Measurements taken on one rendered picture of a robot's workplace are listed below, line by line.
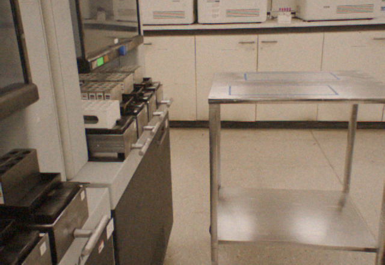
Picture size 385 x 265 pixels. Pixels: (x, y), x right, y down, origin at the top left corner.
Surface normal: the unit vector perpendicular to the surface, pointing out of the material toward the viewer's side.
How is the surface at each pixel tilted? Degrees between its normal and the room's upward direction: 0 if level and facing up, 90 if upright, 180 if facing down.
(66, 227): 90
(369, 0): 90
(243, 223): 0
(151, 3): 90
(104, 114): 90
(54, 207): 0
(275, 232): 0
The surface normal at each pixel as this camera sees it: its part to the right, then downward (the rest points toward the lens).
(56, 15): 1.00, 0.00
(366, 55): -0.10, 0.31
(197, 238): -0.03, -0.95
